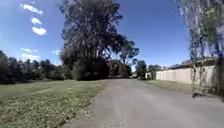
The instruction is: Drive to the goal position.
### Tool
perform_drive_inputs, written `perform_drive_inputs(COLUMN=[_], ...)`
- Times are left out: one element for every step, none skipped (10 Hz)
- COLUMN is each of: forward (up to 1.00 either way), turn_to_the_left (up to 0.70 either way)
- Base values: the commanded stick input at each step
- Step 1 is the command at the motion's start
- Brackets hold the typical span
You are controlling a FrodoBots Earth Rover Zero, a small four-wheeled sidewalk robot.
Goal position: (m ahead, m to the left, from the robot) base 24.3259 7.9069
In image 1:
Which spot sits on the wide grass field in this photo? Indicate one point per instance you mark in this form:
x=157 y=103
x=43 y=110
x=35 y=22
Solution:
x=33 y=103

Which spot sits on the row of trees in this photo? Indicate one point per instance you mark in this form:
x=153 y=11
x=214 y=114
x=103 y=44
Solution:
x=30 y=70

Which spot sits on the slender tall tree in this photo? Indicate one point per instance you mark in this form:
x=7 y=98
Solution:
x=128 y=50

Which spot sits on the reddish-brown bush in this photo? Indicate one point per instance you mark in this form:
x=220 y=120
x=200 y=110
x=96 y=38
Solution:
x=115 y=68

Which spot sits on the thin-trunked tree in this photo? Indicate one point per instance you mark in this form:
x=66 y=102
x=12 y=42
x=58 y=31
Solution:
x=200 y=33

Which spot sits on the pale boundary wall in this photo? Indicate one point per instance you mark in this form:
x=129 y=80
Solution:
x=176 y=75

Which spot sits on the building behind wall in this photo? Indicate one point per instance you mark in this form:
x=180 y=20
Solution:
x=196 y=63

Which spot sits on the grey gravel path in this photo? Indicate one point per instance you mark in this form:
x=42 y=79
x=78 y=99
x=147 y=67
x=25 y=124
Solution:
x=133 y=106

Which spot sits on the tall large tree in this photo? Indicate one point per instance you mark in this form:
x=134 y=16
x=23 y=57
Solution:
x=90 y=30

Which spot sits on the narrow grass strip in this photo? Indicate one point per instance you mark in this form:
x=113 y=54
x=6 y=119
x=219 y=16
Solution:
x=170 y=85

